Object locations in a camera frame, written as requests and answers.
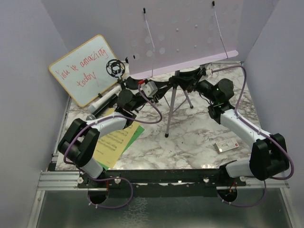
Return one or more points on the small silver box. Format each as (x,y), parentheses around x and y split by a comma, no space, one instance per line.
(226,145)

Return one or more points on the black condenser microphone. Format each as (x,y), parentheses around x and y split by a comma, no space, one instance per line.
(109,103)

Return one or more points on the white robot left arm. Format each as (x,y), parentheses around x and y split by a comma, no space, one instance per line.
(80,140)

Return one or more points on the black tripod mic stand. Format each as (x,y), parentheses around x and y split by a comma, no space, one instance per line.
(116,69)

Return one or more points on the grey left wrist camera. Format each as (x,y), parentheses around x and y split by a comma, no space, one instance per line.
(149,88)

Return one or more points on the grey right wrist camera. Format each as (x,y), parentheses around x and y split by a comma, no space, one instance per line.
(207,69)

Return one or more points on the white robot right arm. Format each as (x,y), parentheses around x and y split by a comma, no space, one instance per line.
(269,157)

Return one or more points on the white handheld microphone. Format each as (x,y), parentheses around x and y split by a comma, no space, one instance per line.
(95,105)

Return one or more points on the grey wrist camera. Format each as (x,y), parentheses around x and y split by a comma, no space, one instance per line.
(207,69)
(149,88)

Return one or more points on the yellow-framed whiteboard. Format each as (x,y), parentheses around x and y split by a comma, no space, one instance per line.
(82,72)

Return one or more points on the yellow sheet music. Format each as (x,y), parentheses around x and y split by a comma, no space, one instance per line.
(114,147)

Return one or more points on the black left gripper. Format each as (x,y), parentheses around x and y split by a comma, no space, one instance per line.
(161,91)

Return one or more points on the lilac music stand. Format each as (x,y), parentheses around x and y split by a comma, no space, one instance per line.
(170,35)

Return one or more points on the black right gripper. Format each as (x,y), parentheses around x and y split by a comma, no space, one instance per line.
(186,80)

